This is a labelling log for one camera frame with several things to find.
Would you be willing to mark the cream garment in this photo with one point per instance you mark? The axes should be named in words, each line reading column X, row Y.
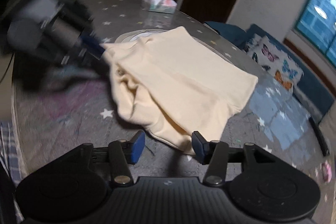
column 172, row 86

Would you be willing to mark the black remote control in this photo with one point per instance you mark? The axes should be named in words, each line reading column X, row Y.
column 321, row 139

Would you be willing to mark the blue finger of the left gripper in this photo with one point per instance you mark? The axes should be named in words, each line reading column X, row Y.
column 92, row 45

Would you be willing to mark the blue sofa bench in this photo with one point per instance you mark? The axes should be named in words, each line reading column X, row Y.
column 310, row 91

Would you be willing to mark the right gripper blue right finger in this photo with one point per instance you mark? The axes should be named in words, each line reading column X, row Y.
column 201, row 147

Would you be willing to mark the tissue box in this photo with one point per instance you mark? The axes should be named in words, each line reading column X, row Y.
column 161, row 6

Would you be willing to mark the butterfly print pillow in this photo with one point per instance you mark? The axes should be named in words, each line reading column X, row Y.
column 274, row 61

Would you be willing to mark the window with blue view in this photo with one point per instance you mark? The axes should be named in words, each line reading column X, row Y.
column 317, row 24

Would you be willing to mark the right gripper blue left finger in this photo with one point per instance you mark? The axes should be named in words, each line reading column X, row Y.
column 134, row 147

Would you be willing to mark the pink fluffy scrunchie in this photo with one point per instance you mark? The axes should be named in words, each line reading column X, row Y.
column 326, row 171

